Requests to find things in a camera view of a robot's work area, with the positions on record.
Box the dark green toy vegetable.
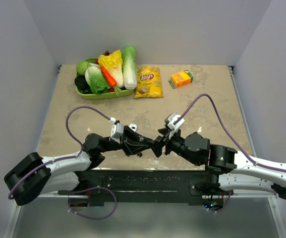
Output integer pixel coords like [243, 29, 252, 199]
[74, 75, 92, 94]

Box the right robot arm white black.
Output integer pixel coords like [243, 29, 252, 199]
[151, 128, 286, 200]

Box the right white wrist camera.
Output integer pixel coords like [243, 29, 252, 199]
[165, 113, 185, 139]

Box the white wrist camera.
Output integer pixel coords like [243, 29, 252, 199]
[165, 113, 185, 139]
[109, 117, 124, 144]

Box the orange green carton box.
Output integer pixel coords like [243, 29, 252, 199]
[169, 70, 193, 89]

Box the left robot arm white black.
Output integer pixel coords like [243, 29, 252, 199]
[4, 124, 154, 206]

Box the yellow toy cabbage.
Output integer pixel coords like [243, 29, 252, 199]
[98, 50, 124, 88]

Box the orange toy carrot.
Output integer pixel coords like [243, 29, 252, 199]
[100, 66, 121, 95]

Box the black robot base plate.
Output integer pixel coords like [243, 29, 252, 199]
[59, 170, 233, 206]

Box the round green cabbage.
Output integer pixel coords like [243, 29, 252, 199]
[76, 61, 91, 75]

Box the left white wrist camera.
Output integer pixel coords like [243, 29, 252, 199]
[109, 117, 124, 144]

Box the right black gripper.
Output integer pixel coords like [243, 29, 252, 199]
[146, 126, 201, 166]

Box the yellow Lays chips bag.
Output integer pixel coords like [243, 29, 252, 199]
[134, 66, 163, 98]

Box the green white bok choy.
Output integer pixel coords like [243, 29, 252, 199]
[85, 66, 110, 95]

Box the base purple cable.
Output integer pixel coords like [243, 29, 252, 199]
[206, 190, 232, 214]
[67, 187, 117, 220]

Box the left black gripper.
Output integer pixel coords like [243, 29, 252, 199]
[100, 126, 151, 157]

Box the tall green napa cabbage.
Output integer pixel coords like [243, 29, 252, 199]
[122, 46, 137, 90]

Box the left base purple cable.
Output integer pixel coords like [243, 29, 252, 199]
[67, 187, 117, 220]

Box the white earbud charging case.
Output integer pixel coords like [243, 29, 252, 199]
[129, 123, 137, 131]

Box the green plastic vegetable tray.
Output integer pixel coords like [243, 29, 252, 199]
[75, 73, 134, 100]

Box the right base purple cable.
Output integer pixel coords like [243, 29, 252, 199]
[206, 190, 232, 214]

